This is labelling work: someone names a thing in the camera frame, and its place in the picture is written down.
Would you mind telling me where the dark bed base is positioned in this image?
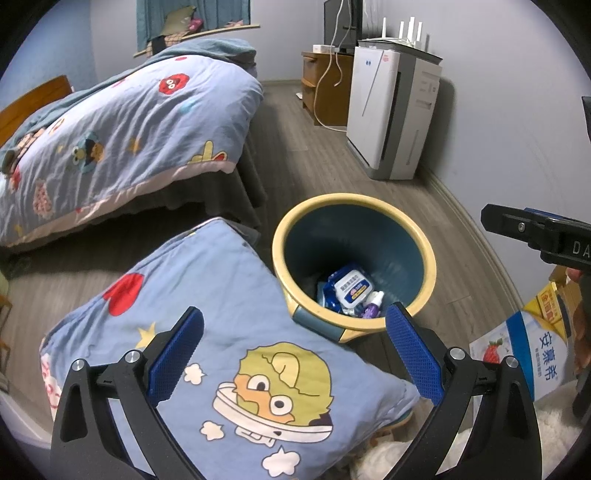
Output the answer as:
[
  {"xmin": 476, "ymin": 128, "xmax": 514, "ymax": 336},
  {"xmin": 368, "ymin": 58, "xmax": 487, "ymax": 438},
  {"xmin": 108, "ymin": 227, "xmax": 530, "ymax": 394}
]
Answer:
[{"xmin": 0, "ymin": 134, "xmax": 269, "ymax": 278}]

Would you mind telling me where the plaid cloth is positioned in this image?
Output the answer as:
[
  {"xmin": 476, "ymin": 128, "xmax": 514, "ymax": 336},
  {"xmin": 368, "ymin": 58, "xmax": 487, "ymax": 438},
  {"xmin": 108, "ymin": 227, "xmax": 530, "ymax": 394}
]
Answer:
[{"xmin": 148, "ymin": 32, "xmax": 186, "ymax": 49}]

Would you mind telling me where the white cable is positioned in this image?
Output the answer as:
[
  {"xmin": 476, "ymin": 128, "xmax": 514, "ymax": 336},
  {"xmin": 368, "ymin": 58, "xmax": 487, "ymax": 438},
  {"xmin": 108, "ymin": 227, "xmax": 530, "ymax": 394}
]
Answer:
[{"xmin": 314, "ymin": 0, "xmax": 358, "ymax": 127}]

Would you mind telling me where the yellow rimmed blue bin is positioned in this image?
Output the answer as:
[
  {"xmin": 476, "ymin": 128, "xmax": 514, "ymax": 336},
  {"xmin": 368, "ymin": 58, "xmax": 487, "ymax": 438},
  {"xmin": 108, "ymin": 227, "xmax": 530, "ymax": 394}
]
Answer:
[{"xmin": 271, "ymin": 194, "xmax": 437, "ymax": 344}]

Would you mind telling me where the olive cushion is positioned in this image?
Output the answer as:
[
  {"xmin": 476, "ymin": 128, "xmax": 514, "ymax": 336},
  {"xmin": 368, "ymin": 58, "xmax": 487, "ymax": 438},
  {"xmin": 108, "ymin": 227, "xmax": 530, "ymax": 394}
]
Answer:
[{"xmin": 159, "ymin": 6, "xmax": 195, "ymax": 35}]

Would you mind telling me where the blue wet wipes packet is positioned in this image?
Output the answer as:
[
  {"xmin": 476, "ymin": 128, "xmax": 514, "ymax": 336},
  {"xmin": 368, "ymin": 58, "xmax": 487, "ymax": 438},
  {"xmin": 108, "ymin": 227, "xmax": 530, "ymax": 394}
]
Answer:
[{"xmin": 318, "ymin": 263, "xmax": 376, "ymax": 317}]

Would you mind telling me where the white router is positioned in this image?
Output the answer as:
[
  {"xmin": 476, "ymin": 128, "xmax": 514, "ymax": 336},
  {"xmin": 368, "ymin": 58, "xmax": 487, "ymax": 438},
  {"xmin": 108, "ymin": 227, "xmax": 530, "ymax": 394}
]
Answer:
[{"xmin": 360, "ymin": 16, "xmax": 432, "ymax": 54}]

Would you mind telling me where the purple bottle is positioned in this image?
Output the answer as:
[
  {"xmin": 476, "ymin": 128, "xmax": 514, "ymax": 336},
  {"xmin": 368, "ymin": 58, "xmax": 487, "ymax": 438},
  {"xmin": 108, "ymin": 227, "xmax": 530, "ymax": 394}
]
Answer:
[{"xmin": 359, "ymin": 291, "xmax": 385, "ymax": 320}]

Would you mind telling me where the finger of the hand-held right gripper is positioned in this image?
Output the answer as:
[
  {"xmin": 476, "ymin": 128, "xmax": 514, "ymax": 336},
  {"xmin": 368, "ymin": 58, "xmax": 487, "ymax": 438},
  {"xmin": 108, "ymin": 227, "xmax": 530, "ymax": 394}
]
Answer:
[
  {"xmin": 524, "ymin": 209, "xmax": 591, "ymax": 232},
  {"xmin": 480, "ymin": 204, "xmax": 561, "ymax": 252}
]

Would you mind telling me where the blue curtain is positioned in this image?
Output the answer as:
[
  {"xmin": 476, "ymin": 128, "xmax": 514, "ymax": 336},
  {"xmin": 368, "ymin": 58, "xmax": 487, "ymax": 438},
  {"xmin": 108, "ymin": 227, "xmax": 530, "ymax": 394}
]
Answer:
[{"xmin": 136, "ymin": 0, "xmax": 252, "ymax": 51}]

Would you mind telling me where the black monitor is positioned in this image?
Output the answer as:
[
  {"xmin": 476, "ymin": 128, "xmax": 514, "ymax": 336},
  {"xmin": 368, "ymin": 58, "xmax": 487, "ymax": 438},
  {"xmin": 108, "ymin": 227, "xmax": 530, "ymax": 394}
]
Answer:
[{"xmin": 323, "ymin": 0, "xmax": 363, "ymax": 47}]

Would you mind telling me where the strawberry print carton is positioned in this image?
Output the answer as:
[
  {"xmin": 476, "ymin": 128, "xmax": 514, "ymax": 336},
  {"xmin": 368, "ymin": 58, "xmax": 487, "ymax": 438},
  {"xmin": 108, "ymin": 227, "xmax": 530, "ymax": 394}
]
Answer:
[{"xmin": 468, "ymin": 310, "xmax": 575, "ymax": 402}]

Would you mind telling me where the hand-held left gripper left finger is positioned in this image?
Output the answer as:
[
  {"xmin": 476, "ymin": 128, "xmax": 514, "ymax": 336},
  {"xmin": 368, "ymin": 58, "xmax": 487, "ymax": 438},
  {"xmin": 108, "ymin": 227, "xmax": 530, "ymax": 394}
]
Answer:
[{"xmin": 51, "ymin": 305, "xmax": 206, "ymax": 480}]

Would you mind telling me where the white furniture panel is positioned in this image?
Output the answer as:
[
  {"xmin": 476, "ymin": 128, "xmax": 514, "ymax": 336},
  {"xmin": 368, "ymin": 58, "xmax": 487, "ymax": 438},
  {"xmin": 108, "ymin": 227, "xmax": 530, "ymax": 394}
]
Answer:
[{"xmin": 0, "ymin": 392, "xmax": 51, "ymax": 450}]

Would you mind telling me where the person's right hand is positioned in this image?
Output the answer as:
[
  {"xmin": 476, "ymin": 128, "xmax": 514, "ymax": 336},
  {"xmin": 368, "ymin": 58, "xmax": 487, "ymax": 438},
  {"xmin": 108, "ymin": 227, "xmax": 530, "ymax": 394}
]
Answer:
[{"xmin": 566, "ymin": 267, "xmax": 591, "ymax": 334}]

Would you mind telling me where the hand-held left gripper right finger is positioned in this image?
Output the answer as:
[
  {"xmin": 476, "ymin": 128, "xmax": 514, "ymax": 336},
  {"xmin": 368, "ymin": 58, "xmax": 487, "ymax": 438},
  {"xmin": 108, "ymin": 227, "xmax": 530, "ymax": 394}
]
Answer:
[{"xmin": 385, "ymin": 302, "xmax": 542, "ymax": 480}]

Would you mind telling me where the white air purifier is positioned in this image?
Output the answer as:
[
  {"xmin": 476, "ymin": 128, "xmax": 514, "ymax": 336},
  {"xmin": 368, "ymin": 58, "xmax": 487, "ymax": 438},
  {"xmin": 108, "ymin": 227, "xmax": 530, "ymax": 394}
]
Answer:
[{"xmin": 346, "ymin": 45, "xmax": 421, "ymax": 182}]

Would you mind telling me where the wooden headboard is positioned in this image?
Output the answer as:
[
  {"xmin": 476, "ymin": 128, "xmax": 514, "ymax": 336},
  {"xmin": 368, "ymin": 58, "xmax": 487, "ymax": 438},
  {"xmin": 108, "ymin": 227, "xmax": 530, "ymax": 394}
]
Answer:
[{"xmin": 0, "ymin": 75, "xmax": 75, "ymax": 151}]

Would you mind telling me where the window sill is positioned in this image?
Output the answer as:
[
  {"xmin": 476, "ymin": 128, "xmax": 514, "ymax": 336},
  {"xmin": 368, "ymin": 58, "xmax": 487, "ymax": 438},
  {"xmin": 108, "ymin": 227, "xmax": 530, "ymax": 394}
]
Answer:
[{"xmin": 133, "ymin": 23, "xmax": 260, "ymax": 58}]

